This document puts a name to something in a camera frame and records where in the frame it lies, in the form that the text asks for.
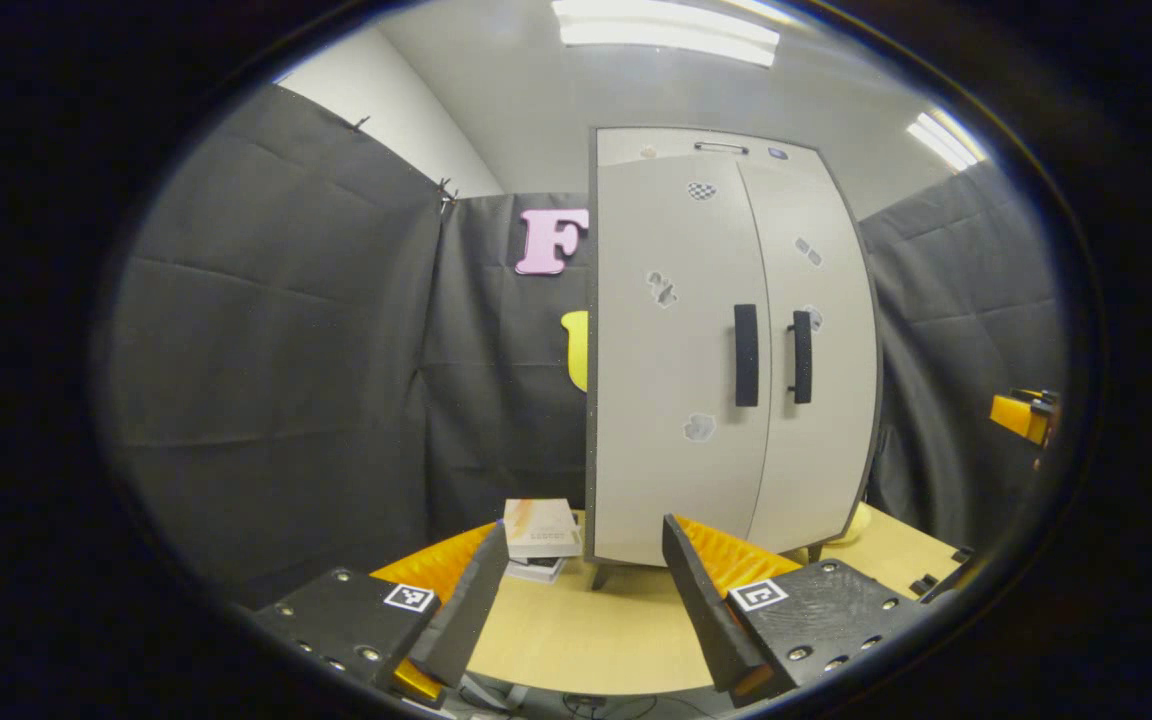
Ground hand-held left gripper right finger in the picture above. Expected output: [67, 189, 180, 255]
[661, 514, 932, 706]

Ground small ceiling light panel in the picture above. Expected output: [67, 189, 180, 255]
[906, 110, 987, 171]

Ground black backdrop cloth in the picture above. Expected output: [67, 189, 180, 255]
[101, 85, 1067, 611]

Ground white cover book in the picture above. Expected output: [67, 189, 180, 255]
[505, 556, 567, 584]

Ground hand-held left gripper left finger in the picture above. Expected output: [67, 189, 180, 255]
[254, 520, 510, 706]

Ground black door handle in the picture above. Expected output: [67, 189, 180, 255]
[733, 303, 760, 408]
[787, 310, 814, 405]

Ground grey shoe cabinet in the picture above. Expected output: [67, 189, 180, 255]
[586, 125, 885, 591]

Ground large ceiling light panel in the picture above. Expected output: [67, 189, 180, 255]
[551, 0, 780, 68]

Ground grey cabinet door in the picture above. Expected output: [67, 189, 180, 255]
[591, 152, 772, 566]
[736, 148, 879, 554]

